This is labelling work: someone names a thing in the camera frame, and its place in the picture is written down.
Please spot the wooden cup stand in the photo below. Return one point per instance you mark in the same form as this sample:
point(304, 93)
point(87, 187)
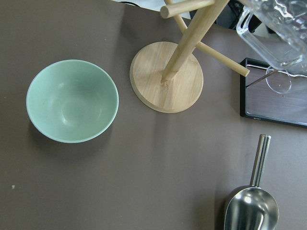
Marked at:
point(166, 76)

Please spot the steel ice scoop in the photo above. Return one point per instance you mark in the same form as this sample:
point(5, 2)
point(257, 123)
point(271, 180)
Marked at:
point(250, 207)

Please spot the green bowl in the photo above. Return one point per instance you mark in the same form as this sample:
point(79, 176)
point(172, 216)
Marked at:
point(72, 101)

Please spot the wine glass rack tray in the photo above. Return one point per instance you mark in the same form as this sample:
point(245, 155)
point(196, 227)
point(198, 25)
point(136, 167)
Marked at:
point(261, 103)

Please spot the clear glass on stand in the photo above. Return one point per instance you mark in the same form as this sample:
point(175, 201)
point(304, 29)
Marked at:
point(288, 19)

